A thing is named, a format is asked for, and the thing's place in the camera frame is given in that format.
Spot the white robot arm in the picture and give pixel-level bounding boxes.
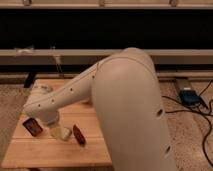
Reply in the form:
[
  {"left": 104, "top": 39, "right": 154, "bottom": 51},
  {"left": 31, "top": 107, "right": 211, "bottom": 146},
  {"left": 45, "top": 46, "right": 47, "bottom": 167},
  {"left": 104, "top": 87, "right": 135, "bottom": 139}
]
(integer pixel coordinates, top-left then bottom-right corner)
[{"left": 23, "top": 48, "right": 177, "bottom": 171}]

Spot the dark red rectangular eraser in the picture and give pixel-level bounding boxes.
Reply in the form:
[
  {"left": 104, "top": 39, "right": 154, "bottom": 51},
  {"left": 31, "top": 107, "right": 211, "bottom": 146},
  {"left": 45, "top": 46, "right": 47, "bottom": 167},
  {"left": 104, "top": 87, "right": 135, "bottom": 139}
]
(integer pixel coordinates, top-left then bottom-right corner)
[{"left": 22, "top": 118, "right": 43, "bottom": 137}]

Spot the brown oval block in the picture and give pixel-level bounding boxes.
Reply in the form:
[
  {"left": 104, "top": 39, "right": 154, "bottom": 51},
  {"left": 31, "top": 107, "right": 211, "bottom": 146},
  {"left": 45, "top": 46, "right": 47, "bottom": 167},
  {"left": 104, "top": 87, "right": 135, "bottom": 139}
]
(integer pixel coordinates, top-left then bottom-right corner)
[{"left": 73, "top": 125, "right": 86, "bottom": 146}]

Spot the wooden board table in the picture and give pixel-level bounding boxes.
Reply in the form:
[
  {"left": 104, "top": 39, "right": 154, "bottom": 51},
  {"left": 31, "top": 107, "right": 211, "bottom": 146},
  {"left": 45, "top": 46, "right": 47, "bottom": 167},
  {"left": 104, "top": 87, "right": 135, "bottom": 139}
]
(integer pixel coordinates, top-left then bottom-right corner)
[{"left": 0, "top": 78, "right": 113, "bottom": 169}]

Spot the black table leg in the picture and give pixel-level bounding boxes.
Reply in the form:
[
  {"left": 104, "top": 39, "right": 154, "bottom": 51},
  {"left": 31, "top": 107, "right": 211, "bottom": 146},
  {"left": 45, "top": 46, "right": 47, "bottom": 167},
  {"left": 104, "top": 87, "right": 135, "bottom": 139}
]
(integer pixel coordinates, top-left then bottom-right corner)
[{"left": 24, "top": 71, "right": 37, "bottom": 88}]

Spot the blue power adapter box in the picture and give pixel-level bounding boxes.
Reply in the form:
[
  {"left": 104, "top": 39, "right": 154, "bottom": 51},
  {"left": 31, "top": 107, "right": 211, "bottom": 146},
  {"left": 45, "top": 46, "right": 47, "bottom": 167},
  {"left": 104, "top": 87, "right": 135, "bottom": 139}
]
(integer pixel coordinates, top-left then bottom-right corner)
[{"left": 179, "top": 90, "right": 200, "bottom": 106}]

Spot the beige metal rail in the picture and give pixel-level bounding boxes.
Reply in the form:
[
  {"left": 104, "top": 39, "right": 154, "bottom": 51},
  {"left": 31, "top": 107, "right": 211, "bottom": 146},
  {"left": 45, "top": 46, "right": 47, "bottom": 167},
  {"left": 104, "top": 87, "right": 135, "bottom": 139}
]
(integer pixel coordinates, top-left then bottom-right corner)
[{"left": 0, "top": 49, "right": 213, "bottom": 65}]

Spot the black cable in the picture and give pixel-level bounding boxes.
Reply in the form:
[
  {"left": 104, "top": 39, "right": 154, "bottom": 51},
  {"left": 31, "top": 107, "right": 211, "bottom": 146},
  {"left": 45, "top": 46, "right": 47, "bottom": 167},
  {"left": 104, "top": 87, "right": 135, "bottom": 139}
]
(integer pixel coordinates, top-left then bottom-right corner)
[{"left": 161, "top": 78, "right": 213, "bottom": 168}]

